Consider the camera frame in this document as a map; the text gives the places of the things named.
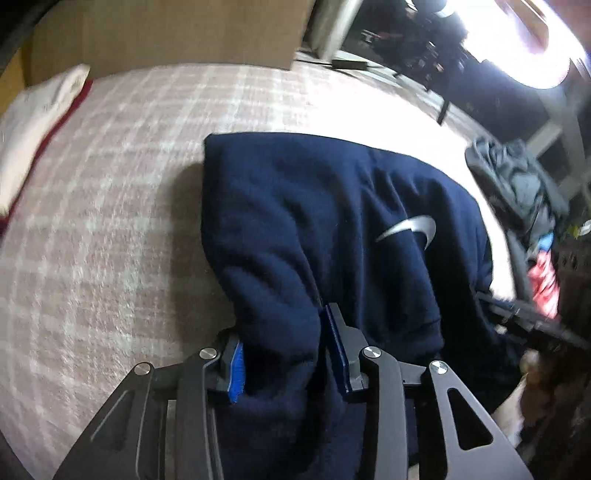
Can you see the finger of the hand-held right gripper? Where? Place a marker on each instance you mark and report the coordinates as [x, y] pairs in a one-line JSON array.
[[508, 309]]

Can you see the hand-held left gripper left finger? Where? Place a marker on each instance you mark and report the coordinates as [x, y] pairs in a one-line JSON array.
[[236, 374]]

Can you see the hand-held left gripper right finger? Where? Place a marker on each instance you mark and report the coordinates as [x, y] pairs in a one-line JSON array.
[[341, 364]]

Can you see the navy blue garment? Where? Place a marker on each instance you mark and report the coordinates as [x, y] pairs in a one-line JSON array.
[[323, 221]]

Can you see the person's right hand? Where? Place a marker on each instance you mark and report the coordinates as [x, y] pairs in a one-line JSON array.
[[538, 387]]

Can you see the pink garment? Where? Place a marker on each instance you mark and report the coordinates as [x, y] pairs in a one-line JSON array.
[[545, 281]]

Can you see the bright blue cloth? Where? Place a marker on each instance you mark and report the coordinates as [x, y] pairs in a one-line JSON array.
[[546, 242]]

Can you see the dark grey garment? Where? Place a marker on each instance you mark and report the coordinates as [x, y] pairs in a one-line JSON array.
[[512, 180]]

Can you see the pink checked blanket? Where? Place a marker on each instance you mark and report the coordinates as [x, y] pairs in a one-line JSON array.
[[115, 230]]

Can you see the black tripod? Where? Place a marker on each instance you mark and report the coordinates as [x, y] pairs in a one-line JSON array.
[[444, 108]]

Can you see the black power brick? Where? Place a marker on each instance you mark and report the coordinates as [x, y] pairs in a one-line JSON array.
[[348, 63]]

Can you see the dark red cloth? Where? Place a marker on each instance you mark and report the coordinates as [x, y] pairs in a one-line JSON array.
[[69, 108]]

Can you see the folded cream knit garment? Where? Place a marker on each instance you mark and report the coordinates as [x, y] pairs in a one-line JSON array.
[[32, 124]]

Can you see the light wooden wardrobe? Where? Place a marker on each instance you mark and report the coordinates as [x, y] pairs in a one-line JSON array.
[[161, 32]]

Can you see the wooden headboard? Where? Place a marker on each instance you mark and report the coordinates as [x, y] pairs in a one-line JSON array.
[[14, 78]]

